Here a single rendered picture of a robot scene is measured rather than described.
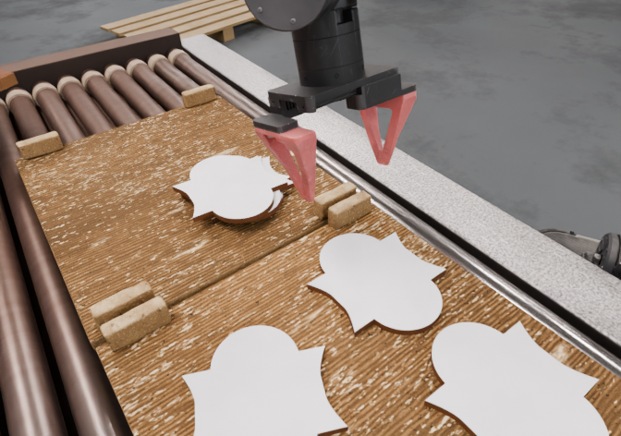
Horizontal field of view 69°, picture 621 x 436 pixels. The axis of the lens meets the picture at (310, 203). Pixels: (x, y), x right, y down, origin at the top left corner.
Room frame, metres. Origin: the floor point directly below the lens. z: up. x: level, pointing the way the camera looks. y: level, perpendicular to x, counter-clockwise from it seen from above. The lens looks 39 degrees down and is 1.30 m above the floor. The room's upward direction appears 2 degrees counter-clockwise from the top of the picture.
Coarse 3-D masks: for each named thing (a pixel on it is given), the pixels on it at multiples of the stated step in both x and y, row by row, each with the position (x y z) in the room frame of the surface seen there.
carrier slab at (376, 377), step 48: (240, 288) 0.32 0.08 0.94; (288, 288) 0.32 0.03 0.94; (480, 288) 0.31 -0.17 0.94; (144, 336) 0.26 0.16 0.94; (192, 336) 0.26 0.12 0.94; (336, 336) 0.26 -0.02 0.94; (384, 336) 0.25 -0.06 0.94; (432, 336) 0.25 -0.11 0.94; (144, 384) 0.21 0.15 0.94; (336, 384) 0.21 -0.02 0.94; (384, 384) 0.21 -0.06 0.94; (432, 384) 0.20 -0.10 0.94; (144, 432) 0.17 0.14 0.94; (192, 432) 0.17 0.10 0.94; (384, 432) 0.16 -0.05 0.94; (432, 432) 0.16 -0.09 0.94
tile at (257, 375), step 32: (224, 352) 0.24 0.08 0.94; (256, 352) 0.24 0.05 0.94; (288, 352) 0.24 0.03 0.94; (320, 352) 0.23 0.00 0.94; (192, 384) 0.21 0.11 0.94; (224, 384) 0.21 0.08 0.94; (256, 384) 0.21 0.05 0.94; (288, 384) 0.20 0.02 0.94; (320, 384) 0.20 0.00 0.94; (224, 416) 0.18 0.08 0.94; (256, 416) 0.18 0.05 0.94; (288, 416) 0.18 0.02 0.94; (320, 416) 0.18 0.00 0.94
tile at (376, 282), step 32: (320, 256) 0.35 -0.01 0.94; (352, 256) 0.35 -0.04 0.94; (384, 256) 0.35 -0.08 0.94; (416, 256) 0.35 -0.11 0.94; (320, 288) 0.31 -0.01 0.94; (352, 288) 0.31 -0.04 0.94; (384, 288) 0.30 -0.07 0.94; (416, 288) 0.30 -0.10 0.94; (352, 320) 0.27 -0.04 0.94; (384, 320) 0.27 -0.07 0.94; (416, 320) 0.26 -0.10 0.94
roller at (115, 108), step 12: (84, 72) 0.98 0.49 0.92; (96, 72) 0.97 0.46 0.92; (84, 84) 0.94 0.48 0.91; (96, 84) 0.91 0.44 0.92; (108, 84) 0.92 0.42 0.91; (96, 96) 0.87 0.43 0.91; (108, 96) 0.85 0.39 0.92; (108, 108) 0.81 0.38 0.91; (120, 108) 0.79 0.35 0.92; (120, 120) 0.75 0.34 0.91; (132, 120) 0.74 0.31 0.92
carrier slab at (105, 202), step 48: (96, 144) 0.63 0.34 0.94; (144, 144) 0.63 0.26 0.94; (192, 144) 0.62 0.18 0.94; (240, 144) 0.61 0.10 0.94; (48, 192) 0.51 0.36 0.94; (96, 192) 0.50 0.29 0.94; (144, 192) 0.50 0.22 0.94; (288, 192) 0.48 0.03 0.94; (48, 240) 0.41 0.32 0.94; (96, 240) 0.40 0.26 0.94; (144, 240) 0.40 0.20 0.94; (192, 240) 0.40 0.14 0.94; (240, 240) 0.39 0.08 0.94; (288, 240) 0.39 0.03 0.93; (96, 288) 0.33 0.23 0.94; (192, 288) 0.32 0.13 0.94; (96, 336) 0.27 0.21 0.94
